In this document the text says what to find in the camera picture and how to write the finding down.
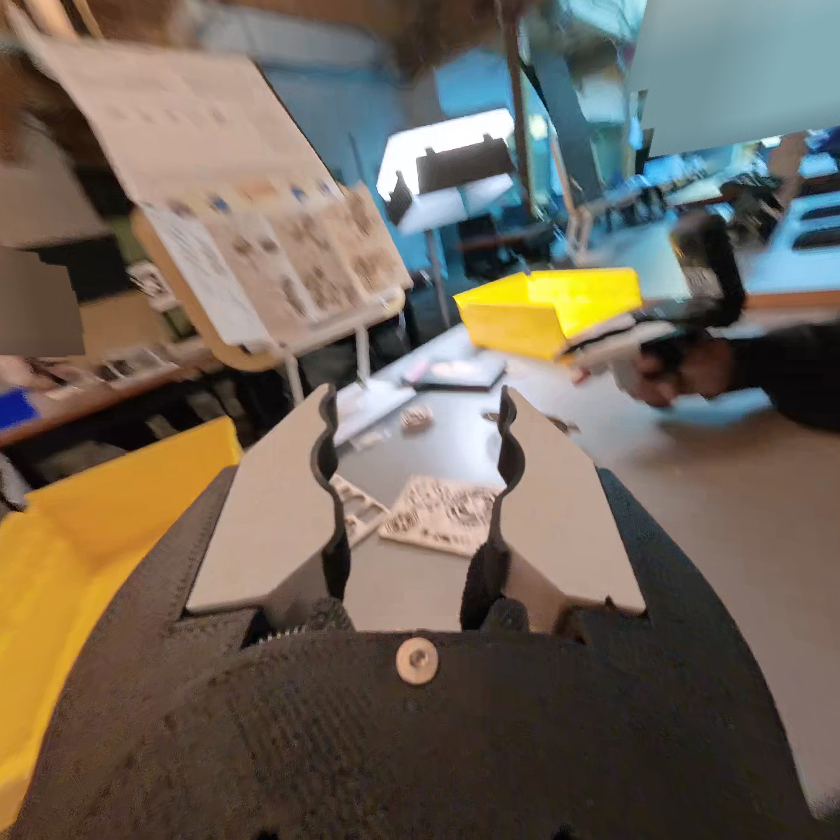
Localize printed instruction sheet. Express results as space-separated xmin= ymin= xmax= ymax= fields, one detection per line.
xmin=23 ymin=29 xmax=416 ymax=347

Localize person's right forearm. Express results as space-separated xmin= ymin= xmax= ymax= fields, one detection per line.
xmin=725 ymin=322 xmax=840 ymax=431

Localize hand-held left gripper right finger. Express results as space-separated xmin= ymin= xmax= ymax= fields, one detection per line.
xmin=459 ymin=385 xmax=648 ymax=632

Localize wooden post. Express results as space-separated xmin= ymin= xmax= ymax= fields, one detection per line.
xmin=502 ymin=0 xmax=536 ymax=221

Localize blue flat item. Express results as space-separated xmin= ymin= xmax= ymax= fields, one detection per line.
xmin=0 ymin=387 xmax=38 ymax=432

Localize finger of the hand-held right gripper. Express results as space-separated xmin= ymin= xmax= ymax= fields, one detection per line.
xmin=558 ymin=314 xmax=637 ymax=355
xmin=570 ymin=325 xmax=667 ymax=385

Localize wooden puzzle sheet with gears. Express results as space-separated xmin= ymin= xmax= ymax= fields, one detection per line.
xmin=379 ymin=476 xmax=506 ymax=559

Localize white background table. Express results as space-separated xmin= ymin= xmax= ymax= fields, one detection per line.
xmin=742 ymin=190 xmax=840 ymax=312

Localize black flat box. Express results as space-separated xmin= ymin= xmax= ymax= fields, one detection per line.
xmin=402 ymin=356 xmax=508 ymax=393

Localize black studio light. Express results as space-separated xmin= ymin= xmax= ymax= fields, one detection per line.
xmin=377 ymin=108 xmax=526 ymax=316

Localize wooden puzzle sheet curved cutouts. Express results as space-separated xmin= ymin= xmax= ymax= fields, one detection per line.
xmin=331 ymin=472 xmax=392 ymax=550

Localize wooden side table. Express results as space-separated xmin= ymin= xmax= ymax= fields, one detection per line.
xmin=0 ymin=344 xmax=221 ymax=450

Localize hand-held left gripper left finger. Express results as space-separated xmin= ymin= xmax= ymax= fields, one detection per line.
xmin=185 ymin=382 xmax=353 ymax=627

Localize large yellow plastic bin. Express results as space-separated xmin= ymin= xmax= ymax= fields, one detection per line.
xmin=0 ymin=415 xmax=244 ymax=811

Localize grey desk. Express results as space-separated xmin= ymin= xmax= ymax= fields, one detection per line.
xmin=331 ymin=315 xmax=840 ymax=821

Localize wooden document stand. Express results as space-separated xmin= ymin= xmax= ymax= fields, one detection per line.
xmin=130 ymin=203 xmax=418 ymax=448

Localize person's right hand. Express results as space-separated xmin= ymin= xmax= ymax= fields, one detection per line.
xmin=630 ymin=331 xmax=739 ymax=409

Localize small yellow plastic bin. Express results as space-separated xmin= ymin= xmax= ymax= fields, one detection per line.
xmin=453 ymin=267 xmax=644 ymax=363

